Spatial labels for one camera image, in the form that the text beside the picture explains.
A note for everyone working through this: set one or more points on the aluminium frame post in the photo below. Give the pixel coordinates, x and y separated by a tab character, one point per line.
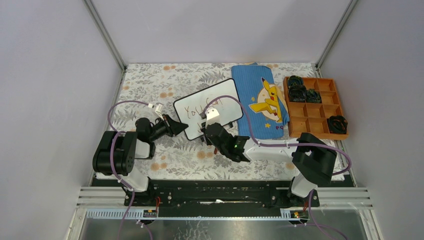
336	33
95	15

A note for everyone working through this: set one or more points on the floral patterned table mat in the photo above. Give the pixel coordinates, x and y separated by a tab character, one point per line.
177	157

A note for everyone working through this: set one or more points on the rolled dark tie middle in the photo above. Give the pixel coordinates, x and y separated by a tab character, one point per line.
297	93

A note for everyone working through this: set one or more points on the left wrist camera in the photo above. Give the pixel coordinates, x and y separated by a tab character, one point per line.
157	109

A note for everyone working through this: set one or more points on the rolled dark tie top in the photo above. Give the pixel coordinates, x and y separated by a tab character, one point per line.
295	80

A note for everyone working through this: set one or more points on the orange wooden compartment tray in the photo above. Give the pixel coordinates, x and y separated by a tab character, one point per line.
306	117

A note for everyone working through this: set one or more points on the left aluminium frame post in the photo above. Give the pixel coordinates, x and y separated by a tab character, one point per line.
95	15

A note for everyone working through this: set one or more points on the rolled dark tie lower right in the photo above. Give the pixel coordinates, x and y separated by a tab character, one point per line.
337	124

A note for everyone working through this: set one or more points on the right aluminium frame post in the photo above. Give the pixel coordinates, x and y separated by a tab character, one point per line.
336	33

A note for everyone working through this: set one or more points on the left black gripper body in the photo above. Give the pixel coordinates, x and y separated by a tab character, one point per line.
159	129

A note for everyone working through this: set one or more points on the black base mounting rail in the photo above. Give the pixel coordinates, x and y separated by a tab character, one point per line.
213	198

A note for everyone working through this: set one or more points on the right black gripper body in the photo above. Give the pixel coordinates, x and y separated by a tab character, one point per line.
223	150

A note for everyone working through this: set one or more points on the rolled dark tie small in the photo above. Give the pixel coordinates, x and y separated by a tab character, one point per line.
313	96

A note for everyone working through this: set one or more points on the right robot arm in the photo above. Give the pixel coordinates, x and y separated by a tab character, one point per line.
314	160

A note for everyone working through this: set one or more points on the white slotted cable duct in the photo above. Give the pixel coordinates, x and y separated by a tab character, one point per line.
151	214

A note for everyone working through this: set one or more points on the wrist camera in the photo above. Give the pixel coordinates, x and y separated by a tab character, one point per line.
157	109
211	116

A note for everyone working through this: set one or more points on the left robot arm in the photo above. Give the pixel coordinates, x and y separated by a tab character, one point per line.
117	151

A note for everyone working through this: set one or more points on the small black-framed whiteboard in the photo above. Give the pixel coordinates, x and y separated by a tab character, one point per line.
222	97

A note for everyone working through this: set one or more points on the blue Pikachu cloth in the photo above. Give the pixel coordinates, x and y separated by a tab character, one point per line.
262	99

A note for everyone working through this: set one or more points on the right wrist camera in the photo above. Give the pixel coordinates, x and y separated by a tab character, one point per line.
211	116

